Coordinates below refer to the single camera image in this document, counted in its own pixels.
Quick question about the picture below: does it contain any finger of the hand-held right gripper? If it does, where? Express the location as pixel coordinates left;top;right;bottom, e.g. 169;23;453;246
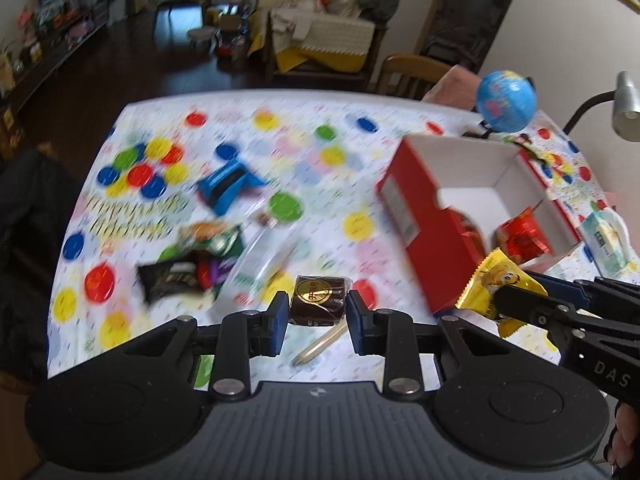
522;270;640;313
492;287;640;343

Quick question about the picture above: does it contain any red floor toy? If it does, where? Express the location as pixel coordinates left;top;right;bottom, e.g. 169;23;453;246
215;30;248;58

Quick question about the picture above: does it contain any silver snack packet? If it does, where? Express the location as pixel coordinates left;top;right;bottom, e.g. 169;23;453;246
217;225;301;311

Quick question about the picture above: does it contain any yellow candy packet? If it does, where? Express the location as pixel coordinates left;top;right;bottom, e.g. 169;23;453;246
455;247;548;338

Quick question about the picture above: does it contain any green snack packet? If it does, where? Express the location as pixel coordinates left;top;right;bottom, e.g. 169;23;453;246
177;222;243;261

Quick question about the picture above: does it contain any grey desk lamp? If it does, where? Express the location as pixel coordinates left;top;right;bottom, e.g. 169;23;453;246
562;71;640;136

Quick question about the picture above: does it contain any red cardboard box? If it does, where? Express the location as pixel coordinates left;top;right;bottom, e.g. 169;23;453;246
376;135;586;317

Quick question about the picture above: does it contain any blue snack packet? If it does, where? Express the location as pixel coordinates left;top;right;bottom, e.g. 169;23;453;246
195;157;268;216

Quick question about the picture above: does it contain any person's right hand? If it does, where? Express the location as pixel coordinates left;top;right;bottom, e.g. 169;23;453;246
607;402;640;473

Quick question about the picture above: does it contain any dark wooden door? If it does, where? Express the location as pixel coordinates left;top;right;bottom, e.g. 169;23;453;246
415;0;528;73

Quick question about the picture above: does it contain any long brown snack packet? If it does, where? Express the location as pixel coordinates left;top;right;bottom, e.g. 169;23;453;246
507;132;551;163

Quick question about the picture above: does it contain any pink cloth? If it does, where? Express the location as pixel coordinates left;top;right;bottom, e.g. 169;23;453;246
422;65;483;111

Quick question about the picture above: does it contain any long low cabinet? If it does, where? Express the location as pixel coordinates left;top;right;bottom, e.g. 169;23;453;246
0;0;111;126

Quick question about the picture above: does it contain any balloon print tablecloth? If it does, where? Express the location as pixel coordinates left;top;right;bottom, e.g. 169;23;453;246
47;89;640;381

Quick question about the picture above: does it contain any red snack packet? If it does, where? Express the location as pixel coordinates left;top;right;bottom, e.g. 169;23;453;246
495;207;553;263

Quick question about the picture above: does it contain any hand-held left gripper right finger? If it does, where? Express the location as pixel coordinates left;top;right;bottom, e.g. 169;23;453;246
346;290;506;402

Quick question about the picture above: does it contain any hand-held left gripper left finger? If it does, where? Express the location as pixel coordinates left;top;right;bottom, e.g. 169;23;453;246
120;292;292;403

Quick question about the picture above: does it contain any small round stool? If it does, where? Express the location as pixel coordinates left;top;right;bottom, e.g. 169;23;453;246
187;26;218;51

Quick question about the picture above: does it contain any brown chocolate cake snack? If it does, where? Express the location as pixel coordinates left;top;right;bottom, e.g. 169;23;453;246
289;275;351;328

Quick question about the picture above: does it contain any black snack packet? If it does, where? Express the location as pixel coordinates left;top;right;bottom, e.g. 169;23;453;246
136;259;211;306

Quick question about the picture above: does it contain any tissue pack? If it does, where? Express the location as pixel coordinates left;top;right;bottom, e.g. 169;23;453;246
577;207;633;273

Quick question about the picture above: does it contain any blue desk globe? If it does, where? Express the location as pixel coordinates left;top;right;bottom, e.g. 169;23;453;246
462;70;538;141

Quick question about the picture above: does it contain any tan wooden stick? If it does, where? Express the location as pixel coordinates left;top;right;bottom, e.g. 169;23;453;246
292;321;348;366

